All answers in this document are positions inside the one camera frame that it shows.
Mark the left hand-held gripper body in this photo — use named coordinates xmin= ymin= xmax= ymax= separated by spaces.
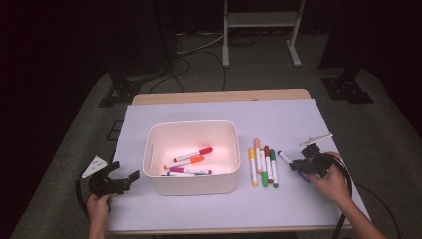
xmin=81 ymin=155 xmax=131 ymax=197

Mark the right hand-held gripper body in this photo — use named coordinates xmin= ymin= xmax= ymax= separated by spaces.
xmin=298 ymin=132 xmax=333 ymax=177

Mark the purple marker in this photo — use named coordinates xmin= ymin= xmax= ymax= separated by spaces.
xmin=277 ymin=150 xmax=312 ymax=183

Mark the dark green marker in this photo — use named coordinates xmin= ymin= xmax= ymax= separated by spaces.
xmin=269 ymin=149 xmax=280 ymax=189

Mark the brown marker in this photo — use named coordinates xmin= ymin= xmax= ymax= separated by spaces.
xmin=264 ymin=145 xmax=274 ymax=184

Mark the light green marker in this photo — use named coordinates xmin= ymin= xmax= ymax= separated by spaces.
xmin=259 ymin=148 xmax=270 ymax=188

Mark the magenta marker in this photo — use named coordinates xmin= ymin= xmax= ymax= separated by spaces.
xmin=169 ymin=166 xmax=213 ymax=176

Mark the blue marker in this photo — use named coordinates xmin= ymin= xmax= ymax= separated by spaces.
xmin=167 ymin=171 xmax=209 ymax=177

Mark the white plastic storage bin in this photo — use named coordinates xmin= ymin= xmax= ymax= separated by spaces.
xmin=142 ymin=119 xmax=241 ymax=197

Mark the orange marker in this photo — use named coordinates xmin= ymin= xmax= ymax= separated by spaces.
xmin=163 ymin=155 xmax=206 ymax=171

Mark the red marker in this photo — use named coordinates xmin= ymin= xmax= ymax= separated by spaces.
xmin=173 ymin=146 xmax=214 ymax=164

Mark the person's left hand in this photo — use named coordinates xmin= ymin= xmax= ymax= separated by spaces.
xmin=86 ymin=193 xmax=113 ymax=226

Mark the person's right hand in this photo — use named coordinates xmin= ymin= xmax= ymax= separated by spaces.
xmin=307 ymin=151 xmax=352 ymax=206

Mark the peach marker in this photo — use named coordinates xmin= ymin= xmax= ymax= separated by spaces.
xmin=254 ymin=138 xmax=263 ymax=175

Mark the yellow marker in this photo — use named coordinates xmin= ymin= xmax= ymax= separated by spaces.
xmin=248 ymin=147 xmax=259 ymax=187

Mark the white table sheet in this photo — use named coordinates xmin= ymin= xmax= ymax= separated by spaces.
xmin=107 ymin=98 xmax=372 ymax=233

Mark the black stand base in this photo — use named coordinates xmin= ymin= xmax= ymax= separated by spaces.
xmin=320 ymin=68 xmax=375 ymax=105
xmin=98 ymin=74 xmax=144 ymax=109

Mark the wooden table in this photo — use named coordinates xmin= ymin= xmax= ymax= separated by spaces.
xmin=107 ymin=88 xmax=354 ymax=236

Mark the white metal stand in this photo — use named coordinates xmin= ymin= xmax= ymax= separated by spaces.
xmin=221 ymin=0 xmax=307 ymax=69

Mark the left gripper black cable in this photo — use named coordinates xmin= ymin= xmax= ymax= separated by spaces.
xmin=75 ymin=172 xmax=92 ymax=220

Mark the black floor cable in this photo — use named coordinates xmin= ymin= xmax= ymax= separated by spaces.
xmin=148 ymin=56 xmax=191 ymax=94
xmin=198 ymin=50 xmax=228 ymax=92

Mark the grey floor cable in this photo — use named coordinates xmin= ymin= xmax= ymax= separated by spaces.
xmin=175 ymin=32 xmax=224 ymax=56

